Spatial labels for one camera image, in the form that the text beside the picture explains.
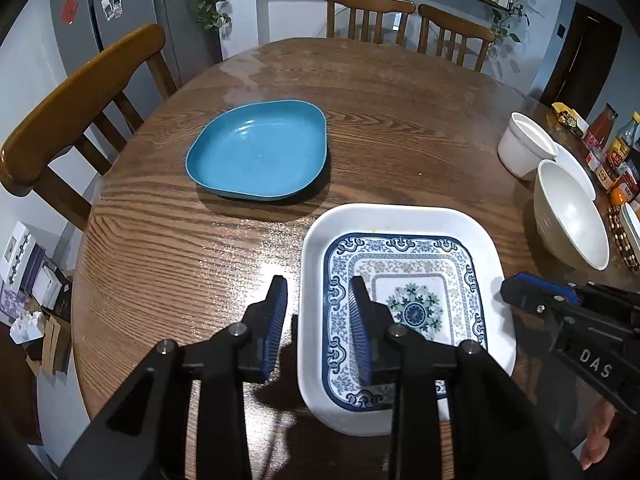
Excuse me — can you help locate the blue square plate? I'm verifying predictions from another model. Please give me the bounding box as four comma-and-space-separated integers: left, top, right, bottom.
185, 99, 329, 204

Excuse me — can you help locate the wooden beaded trivet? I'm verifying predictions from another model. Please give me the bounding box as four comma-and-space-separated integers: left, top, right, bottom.
607, 204, 639, 272

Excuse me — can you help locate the brown cardboard box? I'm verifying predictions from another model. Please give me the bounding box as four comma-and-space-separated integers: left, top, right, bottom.
39, 317, 74, 377

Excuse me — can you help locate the red sauce bottle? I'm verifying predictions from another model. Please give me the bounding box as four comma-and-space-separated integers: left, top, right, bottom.
582, 103, 620, 152

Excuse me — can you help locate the large white bowl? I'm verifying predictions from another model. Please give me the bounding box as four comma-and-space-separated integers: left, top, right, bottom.
533, 160, 611, 272

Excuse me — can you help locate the brown sauce jar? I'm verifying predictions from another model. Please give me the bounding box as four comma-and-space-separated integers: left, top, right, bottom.
597, 157, 624, 192

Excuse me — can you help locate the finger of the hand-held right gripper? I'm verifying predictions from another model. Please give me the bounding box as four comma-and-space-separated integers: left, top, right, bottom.
501, 272, 582, 317

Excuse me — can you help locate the shallow white bowl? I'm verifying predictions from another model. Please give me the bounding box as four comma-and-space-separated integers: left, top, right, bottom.
554, 142, 597, 201

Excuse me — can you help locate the small straight-sided white bowl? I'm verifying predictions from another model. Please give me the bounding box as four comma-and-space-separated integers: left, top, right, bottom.
497, 112, 559, 181

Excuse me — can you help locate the red chili jar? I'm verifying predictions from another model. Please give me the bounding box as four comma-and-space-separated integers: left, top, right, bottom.
617, 167, 640, 202

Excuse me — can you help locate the yellow-capped oil bottle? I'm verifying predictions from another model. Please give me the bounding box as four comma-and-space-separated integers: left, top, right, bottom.
604, 112, 640, 167

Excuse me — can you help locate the wooden chair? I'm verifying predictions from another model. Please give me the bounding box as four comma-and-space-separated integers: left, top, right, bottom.
417, 3, 496, 72
320, 0, 416, 41
0, 23, 179, 232

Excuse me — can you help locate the yellow snack packet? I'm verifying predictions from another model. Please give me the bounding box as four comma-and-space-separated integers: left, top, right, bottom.
551, 102, 591, 137

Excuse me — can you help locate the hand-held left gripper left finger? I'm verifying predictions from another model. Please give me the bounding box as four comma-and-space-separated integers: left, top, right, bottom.
60, 275, 289, 480

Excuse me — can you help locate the white blue-patterned rectangular plate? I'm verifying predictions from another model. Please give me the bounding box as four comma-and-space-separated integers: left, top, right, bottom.
297, 203, 518, 437

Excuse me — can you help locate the grey refrigerator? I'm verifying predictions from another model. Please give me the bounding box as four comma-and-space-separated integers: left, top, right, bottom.
49, 0, 224, 92

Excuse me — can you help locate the white storage box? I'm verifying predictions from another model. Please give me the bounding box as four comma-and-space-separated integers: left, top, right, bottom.
0, 220, 39, 282

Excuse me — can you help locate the dark wooden door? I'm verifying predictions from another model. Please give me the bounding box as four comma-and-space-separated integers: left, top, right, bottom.
539, 2, 624, 111

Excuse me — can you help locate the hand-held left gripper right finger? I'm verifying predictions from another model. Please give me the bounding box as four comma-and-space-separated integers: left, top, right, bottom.
348, 275, 586, 480

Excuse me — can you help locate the person's right hand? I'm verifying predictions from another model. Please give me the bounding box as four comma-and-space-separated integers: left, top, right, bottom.
581, 400, 619, 471

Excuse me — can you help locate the white tissue pack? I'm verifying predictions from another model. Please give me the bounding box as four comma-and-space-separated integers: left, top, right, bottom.
9, 310, 46, 346

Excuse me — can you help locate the white oval dish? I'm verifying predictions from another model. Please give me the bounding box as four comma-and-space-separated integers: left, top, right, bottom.
619, 202, 640, 257

